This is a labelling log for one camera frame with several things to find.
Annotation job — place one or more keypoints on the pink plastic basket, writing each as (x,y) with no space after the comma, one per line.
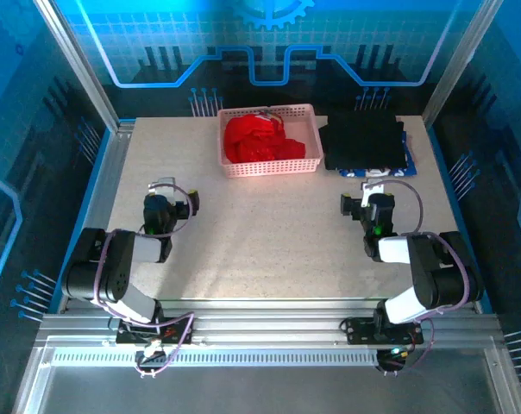
(269,169)

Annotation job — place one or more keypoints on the red t-shirt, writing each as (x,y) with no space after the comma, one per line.
(252,142)

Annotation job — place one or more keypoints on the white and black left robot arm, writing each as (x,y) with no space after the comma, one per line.
(114,276)

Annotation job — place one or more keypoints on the black folded t-shirt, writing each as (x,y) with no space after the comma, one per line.
(364,142)

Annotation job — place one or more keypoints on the aluminium base tray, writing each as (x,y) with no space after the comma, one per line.
(265,388)

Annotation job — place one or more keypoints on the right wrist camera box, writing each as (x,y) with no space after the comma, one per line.
(371,186)

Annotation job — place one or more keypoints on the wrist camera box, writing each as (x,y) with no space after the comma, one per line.
(163,185)
(371,186)

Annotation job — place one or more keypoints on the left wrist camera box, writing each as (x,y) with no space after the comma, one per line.
(163,185)

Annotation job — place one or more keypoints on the aluminium side rail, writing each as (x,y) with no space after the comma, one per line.
(97,215)

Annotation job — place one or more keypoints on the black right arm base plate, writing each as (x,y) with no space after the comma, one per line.
(359,332)

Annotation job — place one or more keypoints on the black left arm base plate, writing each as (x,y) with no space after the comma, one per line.
(124,338)

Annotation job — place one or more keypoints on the aluminium frame rail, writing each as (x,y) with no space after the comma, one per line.
(265,323)

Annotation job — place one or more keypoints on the aluminium corner post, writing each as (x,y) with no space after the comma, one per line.
(77,64)
(456,64)

